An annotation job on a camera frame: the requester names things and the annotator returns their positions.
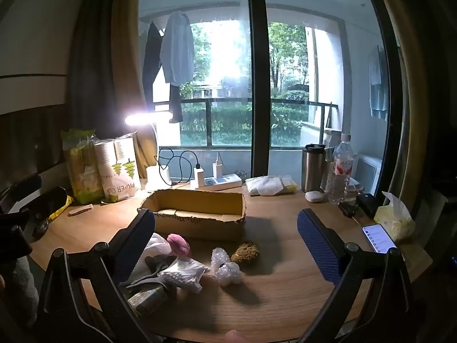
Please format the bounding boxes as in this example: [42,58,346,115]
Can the white embossed towel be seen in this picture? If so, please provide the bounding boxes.
[129,233,175,283]

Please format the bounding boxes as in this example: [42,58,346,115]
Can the grey cloth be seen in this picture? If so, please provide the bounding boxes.
[119,254,177,288]

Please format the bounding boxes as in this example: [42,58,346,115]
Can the white paper cup pack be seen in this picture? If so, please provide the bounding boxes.
[93,132,141,201]

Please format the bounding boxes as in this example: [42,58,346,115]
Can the black pouch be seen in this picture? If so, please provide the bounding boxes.
[357,194,379,218]

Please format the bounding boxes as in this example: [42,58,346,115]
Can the black window frame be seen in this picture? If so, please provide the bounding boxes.
[246,0,272,179]

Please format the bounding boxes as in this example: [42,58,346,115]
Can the clear bubble wrap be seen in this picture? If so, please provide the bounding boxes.
[211,247,244,286]

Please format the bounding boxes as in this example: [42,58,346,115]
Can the dark hanging garment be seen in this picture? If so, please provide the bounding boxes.
[142,21,164,111]

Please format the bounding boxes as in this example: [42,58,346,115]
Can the pink fluffy puff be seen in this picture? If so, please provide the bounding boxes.
[167,233,192,258]

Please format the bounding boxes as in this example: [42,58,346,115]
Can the brown scrubbing sponge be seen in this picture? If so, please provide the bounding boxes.
[230,241,261,264]

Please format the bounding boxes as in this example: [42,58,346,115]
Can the balcony railing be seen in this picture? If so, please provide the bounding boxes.
[153,97,340,148]

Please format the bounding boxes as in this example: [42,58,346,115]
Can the steel travel tumbler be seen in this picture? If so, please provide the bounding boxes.
[301,143,326,193]

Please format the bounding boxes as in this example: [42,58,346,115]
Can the black round knob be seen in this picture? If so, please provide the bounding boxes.
[30,214,49,238]

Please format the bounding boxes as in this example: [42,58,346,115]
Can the yellow tissue pack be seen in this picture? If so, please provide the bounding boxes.
[374,191,416,242]

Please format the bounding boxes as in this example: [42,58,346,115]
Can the black car key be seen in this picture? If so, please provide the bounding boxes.
[337,202,363,224]

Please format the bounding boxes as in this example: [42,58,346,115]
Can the smartphone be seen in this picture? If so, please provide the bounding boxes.
[362,224,398,254]

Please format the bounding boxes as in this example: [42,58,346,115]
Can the white dotted cloth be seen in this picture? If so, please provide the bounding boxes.
[157,258,211,292]

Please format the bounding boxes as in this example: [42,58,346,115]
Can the pale blue hanging cloth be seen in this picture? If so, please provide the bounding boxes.
[369,45,390,121]

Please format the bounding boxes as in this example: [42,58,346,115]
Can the small wooden stick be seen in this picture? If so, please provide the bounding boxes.
[68,204,93,217]

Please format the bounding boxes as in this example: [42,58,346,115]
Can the cardboard box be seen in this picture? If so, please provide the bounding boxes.
[137,189,248,242]

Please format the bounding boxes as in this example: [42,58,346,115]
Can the light blue hanging shirt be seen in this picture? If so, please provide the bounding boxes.
[159,11,195,87]

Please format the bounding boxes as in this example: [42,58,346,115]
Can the white napkin pack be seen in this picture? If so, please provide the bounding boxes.
[246,175,291,196]

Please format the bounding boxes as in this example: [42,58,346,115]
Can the clear water bottle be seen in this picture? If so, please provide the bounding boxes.
[328,133,354,204]

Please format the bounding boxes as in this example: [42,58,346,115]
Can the green cup pack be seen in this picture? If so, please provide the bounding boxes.
[61,129,106,204]

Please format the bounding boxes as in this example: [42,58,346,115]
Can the dark hanging trousers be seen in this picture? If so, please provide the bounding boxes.
[169,84,184,124]

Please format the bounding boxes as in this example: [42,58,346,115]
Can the white power strip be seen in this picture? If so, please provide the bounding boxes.
[190,174,242,191]

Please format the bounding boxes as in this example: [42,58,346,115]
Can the yellow packet black print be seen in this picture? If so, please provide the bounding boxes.
[48,196,74,220]

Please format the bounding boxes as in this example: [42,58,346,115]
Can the black charging cable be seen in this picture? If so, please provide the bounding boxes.
[154,147,201,186]

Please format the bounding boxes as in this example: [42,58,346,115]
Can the white desk lamp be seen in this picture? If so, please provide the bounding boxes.
[124,111,176,191]

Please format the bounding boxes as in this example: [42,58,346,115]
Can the green tissue packet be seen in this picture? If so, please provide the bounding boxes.
[128,286,172,315]

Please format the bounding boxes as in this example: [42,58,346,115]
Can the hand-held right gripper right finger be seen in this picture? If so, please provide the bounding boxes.
[296,208,418,343]

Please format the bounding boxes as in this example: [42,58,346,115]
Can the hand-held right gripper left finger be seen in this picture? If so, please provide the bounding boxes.
[37,208,168,343]

